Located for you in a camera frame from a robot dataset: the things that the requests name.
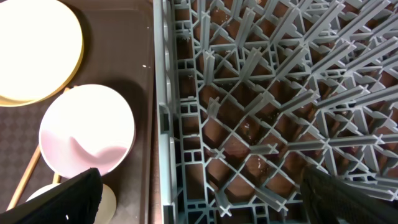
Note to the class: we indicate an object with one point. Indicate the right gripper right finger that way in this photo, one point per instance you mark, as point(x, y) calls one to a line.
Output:
point(328, 200)

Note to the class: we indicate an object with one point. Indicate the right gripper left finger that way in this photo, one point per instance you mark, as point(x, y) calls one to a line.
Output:
point(75, 201)

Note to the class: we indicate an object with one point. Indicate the wooden chopstick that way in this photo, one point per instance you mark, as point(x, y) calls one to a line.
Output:
point(56, 178)
point(25, 178)

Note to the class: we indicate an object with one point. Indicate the small white cup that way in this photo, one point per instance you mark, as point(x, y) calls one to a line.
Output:
point(106, 209)

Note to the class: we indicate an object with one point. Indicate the yellow plate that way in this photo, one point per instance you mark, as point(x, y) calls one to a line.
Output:
point(41, 50)

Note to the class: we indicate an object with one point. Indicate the grey dishwasher rack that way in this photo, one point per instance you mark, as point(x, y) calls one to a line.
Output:
point(249, 93)

